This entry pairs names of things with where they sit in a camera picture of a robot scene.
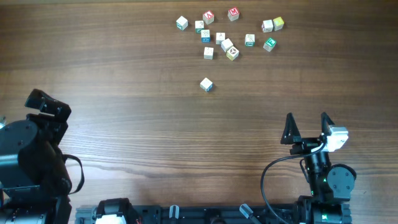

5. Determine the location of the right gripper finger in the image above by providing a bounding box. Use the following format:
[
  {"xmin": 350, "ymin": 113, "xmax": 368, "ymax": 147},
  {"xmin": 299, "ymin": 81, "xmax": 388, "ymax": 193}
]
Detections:
[
  {"xmin": 280, "ymin": 113, "xmax": 301, "ymax": 144},
  {"xmin": 321, "ymin": 112, "xmax": 335, "ymax": 136}
]

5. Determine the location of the green F block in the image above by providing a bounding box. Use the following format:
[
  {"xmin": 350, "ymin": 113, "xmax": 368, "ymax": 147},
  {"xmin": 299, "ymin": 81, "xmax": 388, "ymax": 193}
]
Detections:
[{"xmin": 263, "ymin": 37, "xmax": 277, "ymax": 52}]

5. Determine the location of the blue edged white block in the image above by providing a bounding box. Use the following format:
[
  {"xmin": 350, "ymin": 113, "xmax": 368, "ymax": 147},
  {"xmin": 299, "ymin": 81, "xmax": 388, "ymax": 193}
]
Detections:
[{"xmin": 200, "ymin": 78, "xmax": 213, "ymax": 92}]

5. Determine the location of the plain white block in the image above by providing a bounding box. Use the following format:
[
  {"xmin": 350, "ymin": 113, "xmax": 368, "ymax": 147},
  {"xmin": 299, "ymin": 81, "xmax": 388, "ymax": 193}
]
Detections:
[{"xmin": 221, "ymin": 39, "xmax": 233, "ymax": 52}]

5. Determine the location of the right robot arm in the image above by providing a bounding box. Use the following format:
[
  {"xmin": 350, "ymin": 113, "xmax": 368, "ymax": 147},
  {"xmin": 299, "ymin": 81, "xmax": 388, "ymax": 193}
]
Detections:
[{"xmin": 280, "ymin": 113, "xmax": 356, "ymax": 224}]

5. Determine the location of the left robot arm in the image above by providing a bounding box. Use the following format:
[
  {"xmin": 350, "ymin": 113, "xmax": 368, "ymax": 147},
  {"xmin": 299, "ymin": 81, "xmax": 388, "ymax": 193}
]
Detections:
[{"xmin": 1, "ymin": 89, "xmax": 85, "ymax": 223}]

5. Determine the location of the yellow edged red circle block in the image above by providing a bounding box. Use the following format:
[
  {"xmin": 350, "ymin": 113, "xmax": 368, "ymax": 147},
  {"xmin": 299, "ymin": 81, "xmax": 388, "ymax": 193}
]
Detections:
[{"xmin": 226, "ymin": 47, "xmax": 239, "ymax": 61}]

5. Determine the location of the right grey clamp lever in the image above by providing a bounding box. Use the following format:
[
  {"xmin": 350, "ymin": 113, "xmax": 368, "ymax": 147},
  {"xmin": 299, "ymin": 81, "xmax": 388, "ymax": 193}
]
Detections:
[{"xmin": 239, "ymin": 203, "xmax": 254, "ymax": 219}]

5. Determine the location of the grey clamp lever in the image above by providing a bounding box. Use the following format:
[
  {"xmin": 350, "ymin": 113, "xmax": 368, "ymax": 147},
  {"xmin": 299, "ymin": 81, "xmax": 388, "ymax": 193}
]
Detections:
[
  {"xmin": 169, "ymin": 205, "xmax": 180, "ymax": 220},
  {"xmin": 239, "ymin": 203, "xmax": 254, "ymax": 219}
]

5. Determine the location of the green edged block right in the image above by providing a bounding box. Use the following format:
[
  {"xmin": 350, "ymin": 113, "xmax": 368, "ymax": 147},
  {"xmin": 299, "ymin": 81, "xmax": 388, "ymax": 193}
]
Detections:
[{"xmin": 245, "ymin": 34, "xmax": 256, "ymax": 47}]

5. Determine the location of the green edged block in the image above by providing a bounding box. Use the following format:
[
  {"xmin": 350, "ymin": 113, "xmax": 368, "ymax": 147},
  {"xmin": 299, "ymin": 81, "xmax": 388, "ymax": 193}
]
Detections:
[
  {"xmin": 245, "ymin": 34, "xmax": 256, "ymax": 47},
  {"xmin": 176, "ymin": 16, "xmax": 188, "ymax": 30}
]

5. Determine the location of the red edged white block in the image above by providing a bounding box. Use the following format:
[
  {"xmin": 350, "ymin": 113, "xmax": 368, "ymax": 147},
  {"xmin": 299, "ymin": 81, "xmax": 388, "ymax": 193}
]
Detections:
[{"xmin": 262, "ymin": 20, "xmax": 274, "ymax": 32}]

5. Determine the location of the plain wooden block lower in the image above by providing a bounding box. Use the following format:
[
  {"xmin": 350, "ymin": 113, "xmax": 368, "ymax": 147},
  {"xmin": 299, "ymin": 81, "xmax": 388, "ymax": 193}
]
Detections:
[{"xmin": 203, "ymin": 47, "xmax": 214, "ymax": 60}]

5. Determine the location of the plain block with figure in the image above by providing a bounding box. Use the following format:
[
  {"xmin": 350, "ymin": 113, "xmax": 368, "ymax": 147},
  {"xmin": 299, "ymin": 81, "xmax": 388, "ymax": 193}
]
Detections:
[{"xmin": 216, "ymin": 32, "xmax": 226, "ymax": 45}]

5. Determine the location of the blue edged bee block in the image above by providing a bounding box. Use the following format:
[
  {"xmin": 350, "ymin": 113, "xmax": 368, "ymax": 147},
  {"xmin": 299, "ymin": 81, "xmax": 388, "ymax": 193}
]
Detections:
[{"xmin": 201, "ymin": 29, "xmax": 211, "ymax": 43}]

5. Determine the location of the red M block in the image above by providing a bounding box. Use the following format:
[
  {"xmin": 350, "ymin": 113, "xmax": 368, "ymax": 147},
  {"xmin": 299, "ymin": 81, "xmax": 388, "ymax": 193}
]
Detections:
[{"xmin": 228, "ymin": 7, "xmax": 240, "ymax": 21}]

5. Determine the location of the red A block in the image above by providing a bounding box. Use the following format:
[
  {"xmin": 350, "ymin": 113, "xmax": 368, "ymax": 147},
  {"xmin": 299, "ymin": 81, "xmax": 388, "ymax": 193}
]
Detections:
[{"xmin": 203, "ymin": 11, "xmax": 215, "ymax": 25}]

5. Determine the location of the green Z block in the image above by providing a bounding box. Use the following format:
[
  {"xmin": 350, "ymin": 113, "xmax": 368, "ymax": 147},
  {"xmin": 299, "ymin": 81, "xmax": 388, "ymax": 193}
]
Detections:
[{"xmin": 195, "ymin": 21, "xmax": 205, "ymax": 34}]

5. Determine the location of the left grey clamp lever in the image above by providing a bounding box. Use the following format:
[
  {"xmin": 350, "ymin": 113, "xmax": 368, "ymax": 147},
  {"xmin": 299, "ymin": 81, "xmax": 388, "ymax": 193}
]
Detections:
[{"xmin": 169, "ymin": 205, "xmax": 180, "ymax": 220}]

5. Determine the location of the green edged block far left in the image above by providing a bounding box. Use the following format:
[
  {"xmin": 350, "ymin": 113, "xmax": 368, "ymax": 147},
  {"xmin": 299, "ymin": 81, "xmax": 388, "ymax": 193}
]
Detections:
[{"xmin": 176, "ymin": 16, "xmax": 188, "ymax": 30}]

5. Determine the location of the right camera black cable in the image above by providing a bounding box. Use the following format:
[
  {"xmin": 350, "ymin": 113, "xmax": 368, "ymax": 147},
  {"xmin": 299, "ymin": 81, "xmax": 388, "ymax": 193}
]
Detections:
[{"xmin": 260, "ymin": 141, "xmax": 327, "ymax": 224}]

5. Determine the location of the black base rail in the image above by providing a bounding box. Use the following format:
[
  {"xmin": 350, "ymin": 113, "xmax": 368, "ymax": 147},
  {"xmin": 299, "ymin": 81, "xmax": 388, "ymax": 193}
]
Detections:
[{"xmin": 74, "ymin": 203, "xmax": 353, "ymax": 224}]

